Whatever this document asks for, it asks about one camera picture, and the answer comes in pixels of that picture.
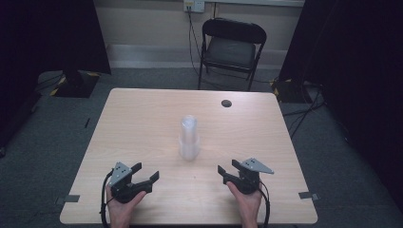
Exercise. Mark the white wall socket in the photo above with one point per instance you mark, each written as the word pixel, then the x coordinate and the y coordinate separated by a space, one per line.
pixel 194 5

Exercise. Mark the dark curtain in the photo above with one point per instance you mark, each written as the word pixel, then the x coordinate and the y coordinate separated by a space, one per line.
pixel 358 63
pixel 41 38

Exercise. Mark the black folding chair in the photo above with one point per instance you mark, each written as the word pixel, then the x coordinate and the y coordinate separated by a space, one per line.
pixel 233 50

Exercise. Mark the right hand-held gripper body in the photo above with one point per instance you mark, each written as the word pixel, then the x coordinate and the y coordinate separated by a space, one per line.
pixel 247 182

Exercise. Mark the grey tape strip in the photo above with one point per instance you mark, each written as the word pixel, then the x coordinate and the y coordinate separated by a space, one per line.
pixel 71 199
pixel 307 195

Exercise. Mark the black stand base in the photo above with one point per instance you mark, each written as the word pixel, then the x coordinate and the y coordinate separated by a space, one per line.
pixel 290 91
pixel 77 84

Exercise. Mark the person's left hand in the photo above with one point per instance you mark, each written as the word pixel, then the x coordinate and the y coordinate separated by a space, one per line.
pixel 122 210

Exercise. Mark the black table grommet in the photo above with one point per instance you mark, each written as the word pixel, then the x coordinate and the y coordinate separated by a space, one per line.
pixel 226 103

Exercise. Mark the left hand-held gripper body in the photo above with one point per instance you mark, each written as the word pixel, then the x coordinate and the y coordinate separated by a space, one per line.
pixel 122 186

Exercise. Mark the person's right hand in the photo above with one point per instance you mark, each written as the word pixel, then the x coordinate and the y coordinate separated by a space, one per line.
pixel 248 204

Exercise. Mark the stack of clear plastic cups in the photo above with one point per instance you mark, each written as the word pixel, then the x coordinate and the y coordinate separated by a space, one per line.
pixel 189 139

